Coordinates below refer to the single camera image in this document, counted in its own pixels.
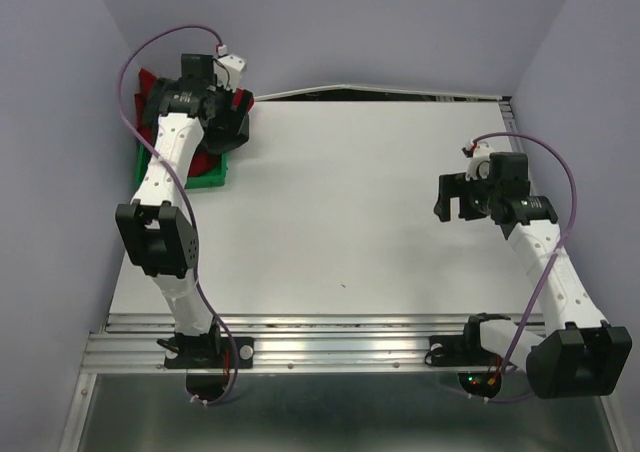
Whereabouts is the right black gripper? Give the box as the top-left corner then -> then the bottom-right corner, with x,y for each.
431,169 -> 500,222

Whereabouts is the dark grey dotted skirt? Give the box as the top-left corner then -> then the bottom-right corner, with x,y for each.
139,77 -> 174,129

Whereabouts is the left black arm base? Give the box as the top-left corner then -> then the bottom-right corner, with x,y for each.
156,334 -> 255,370

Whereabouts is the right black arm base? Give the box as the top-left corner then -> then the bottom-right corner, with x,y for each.
424,334 -> 497,367

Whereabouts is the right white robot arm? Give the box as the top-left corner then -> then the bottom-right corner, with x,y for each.
424,150 -> 632,400

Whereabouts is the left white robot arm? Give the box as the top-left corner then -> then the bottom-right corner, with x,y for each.
115,54 -> 253,366

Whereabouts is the red skirt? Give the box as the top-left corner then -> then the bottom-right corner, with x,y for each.
132,67 -> 216,179

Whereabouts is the green plastic bin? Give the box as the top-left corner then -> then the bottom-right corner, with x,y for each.
134,145 -> 228,189

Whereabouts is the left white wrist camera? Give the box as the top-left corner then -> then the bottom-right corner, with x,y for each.
214,54 -> 247,92

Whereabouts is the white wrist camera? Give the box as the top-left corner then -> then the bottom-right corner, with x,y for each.
214,54 -> 247,92
462,141 -> 494,181

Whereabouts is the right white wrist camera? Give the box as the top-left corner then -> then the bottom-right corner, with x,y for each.
462,141 -> 494,181

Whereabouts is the white back wall trim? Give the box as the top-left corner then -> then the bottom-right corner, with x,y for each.
256,84 -> 511,102

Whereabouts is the aluminium rail frame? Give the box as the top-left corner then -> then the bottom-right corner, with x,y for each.
60,313 -> 630,451

